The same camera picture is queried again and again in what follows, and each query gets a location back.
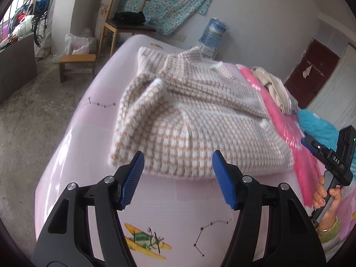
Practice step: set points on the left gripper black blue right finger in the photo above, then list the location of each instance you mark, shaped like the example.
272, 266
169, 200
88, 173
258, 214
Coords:
272, 229

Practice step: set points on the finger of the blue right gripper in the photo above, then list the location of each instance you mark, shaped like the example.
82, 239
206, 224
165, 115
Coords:
307, 144

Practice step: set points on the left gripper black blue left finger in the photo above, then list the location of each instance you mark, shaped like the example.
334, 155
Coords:
65, 237

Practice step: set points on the beige white houndstooth sweater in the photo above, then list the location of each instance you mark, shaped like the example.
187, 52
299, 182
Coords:
178, 110

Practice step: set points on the black clothing on chair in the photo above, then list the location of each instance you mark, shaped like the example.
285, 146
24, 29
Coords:
130, 18

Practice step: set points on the person's right hand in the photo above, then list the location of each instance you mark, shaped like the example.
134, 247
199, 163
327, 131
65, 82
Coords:
319, 198

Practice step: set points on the turquoise fluffy blanket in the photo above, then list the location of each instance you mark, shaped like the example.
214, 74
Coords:
320, 129

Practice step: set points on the bright pink floral blanket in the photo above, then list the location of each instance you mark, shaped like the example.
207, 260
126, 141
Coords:
306, 168

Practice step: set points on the cream folded garment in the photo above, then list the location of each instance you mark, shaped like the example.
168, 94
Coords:
278, 92

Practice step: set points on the dark red door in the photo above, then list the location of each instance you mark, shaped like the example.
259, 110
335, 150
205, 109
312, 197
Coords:
311, 73

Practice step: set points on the pink bed sheet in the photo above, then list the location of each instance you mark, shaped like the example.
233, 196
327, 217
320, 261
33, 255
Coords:
189, 221

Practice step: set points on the white water dispenser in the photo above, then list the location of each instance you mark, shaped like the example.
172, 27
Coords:
207, 52

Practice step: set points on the blue water jug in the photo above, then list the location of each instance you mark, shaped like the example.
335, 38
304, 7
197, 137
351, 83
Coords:
213, 33

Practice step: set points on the small wooden stool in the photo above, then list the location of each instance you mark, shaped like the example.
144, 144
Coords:
78, 60

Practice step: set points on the dark grey cabinet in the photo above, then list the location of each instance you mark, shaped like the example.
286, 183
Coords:
17, 67

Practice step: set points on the white plastic bag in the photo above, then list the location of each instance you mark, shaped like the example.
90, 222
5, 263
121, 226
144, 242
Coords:
83, 44

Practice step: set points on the bicycle wheel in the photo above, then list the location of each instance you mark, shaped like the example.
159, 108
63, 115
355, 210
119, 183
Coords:
39, 28

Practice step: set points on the wooden armchair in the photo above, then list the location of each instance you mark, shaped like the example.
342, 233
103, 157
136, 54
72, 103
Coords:
116, 28

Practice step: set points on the wall power socket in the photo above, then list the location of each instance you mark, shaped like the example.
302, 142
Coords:
179, 37

